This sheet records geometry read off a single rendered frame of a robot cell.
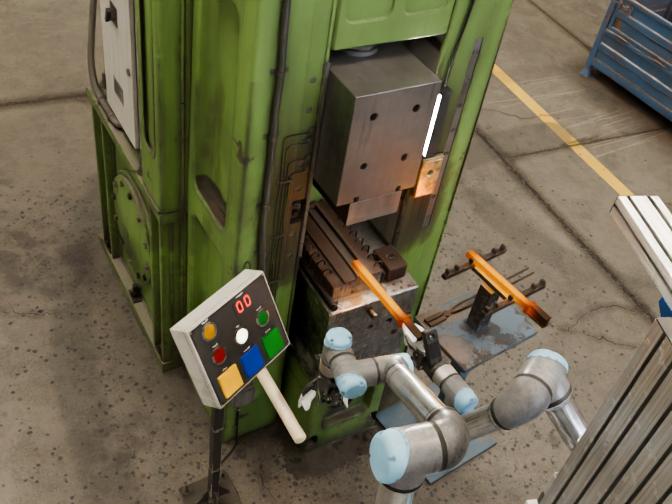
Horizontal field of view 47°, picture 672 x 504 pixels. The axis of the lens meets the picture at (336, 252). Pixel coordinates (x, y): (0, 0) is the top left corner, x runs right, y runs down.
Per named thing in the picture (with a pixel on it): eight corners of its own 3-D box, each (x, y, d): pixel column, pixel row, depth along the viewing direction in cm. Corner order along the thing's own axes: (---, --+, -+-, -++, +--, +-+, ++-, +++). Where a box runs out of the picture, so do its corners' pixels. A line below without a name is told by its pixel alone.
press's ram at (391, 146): (435, 181, 259) (465, 76, 232) (336, 207, 242) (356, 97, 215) (371, 113, 284) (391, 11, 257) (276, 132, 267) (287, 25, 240)
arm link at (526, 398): (544, 430, 201) (430, 469, 238) (559, 402, 208) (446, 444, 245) (515, 397, 201) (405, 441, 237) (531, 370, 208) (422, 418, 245)
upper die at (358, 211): (396, 212, 260) (402, 190, 253) (345, 226, 251) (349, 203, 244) (335, 141, 284) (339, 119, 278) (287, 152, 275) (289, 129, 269)
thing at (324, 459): (407, 455, 340) (407, 454, 339) (289, 508, 314) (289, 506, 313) (361, 388, 363) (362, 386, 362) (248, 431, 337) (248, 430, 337)
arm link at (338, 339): (331, 349, 210) (321, 326, 216) (325, 374, 218) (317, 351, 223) (358, 345, 213) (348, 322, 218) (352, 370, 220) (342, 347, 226)
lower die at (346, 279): (378, 285, 284) (382, 269, 278) (331, 300, 275) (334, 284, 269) (323, 214, 308) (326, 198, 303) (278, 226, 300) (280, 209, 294)
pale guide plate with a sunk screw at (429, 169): (433, 193, 284) (444, 155, 272) (413, 198, 280) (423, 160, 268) (430, 189, 285) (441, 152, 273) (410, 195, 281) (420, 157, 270)
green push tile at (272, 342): (284, 345, 249) (277, 326, 246) (270, 359, 244) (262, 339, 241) (280, 345, 250) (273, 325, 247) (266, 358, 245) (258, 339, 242)
